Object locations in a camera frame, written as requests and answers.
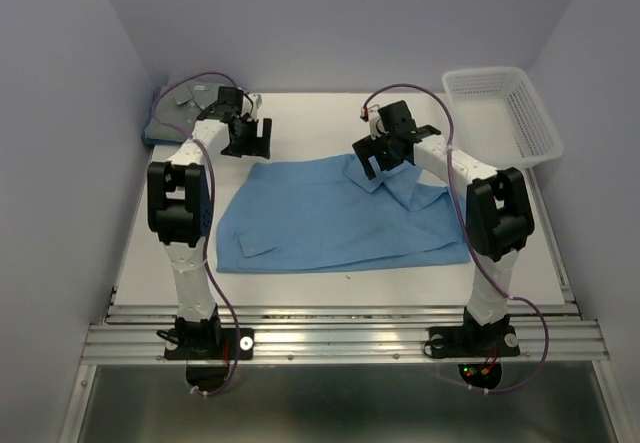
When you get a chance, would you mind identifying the light blue long sleeve shirt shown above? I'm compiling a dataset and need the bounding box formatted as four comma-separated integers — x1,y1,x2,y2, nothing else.
216,154,470,274

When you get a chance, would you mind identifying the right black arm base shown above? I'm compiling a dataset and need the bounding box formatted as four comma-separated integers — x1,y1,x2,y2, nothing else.
422,326,521,361

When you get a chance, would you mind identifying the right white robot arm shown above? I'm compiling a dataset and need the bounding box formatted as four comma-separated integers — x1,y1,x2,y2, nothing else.
353,100,534,353

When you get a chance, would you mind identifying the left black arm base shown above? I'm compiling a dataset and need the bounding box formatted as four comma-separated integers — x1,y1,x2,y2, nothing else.
156,327,255,361

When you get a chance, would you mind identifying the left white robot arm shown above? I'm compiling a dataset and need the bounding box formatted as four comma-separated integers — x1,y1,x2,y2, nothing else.
147,86,272,357

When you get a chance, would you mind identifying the folded grey shirt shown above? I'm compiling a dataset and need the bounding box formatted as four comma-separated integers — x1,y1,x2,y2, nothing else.
142,79,221,146

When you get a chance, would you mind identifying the white plastic basket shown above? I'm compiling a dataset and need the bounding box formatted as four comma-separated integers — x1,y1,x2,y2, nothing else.
442,67,564,169

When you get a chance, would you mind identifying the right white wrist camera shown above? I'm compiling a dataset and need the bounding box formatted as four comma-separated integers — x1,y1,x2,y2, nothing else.
360,104,386,139

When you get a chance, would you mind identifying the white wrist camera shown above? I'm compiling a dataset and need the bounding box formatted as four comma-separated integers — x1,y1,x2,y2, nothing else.
241,93,262,120
360,104,386,139

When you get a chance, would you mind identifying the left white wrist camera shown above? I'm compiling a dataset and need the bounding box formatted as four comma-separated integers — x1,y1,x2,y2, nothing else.
241,93,262,120

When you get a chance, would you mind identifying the aluminium rail frame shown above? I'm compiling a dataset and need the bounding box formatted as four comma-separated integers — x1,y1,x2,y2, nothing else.
59,167,631,443

